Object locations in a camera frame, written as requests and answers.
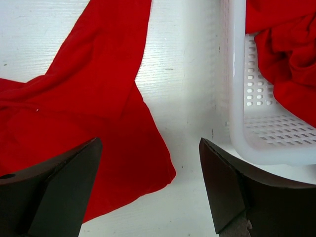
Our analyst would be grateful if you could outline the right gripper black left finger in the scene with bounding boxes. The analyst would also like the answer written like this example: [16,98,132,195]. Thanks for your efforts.
[0,138,102,237]

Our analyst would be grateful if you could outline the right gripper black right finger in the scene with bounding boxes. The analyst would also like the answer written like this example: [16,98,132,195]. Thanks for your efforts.
[199,138,316,237]

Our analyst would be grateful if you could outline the red t shirt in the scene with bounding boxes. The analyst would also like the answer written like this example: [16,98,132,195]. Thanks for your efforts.
[0,0,176,222]

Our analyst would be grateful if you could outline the red t shirts in basket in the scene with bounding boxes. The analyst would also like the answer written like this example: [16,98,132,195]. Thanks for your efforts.
[245,0,316,126]

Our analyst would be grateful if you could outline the white plastic basket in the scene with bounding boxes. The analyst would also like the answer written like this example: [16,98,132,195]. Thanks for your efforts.
[216,0,316,165]

